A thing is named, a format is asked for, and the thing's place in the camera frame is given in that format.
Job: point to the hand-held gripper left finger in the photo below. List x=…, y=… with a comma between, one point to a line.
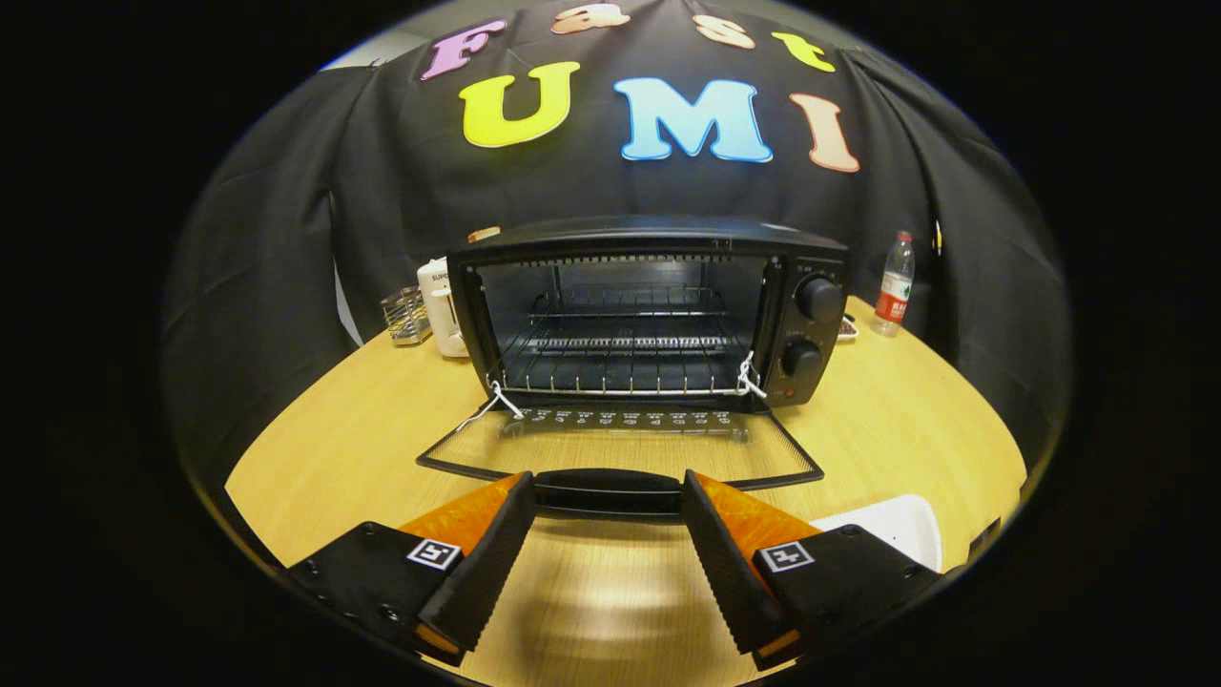
x=488, y=563

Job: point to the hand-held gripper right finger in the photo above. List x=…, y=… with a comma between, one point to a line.
x=730, y=572

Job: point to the white rectangular food tray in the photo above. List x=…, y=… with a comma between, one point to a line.
x=897, y=530

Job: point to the black toaster oven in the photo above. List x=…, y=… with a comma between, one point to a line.
x=649, y=235

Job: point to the white bread toaster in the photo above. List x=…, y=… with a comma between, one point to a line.
x=441, y=305

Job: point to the white divided bean dish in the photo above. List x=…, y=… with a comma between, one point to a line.
x=846, y=329

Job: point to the clear water bottle red label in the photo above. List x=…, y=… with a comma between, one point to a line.
x=894, y=301

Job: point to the brown bread slice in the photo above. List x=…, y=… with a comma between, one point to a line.
x=484, y=234

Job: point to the black backdrop cloth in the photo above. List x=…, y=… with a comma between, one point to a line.
x=286, y=286

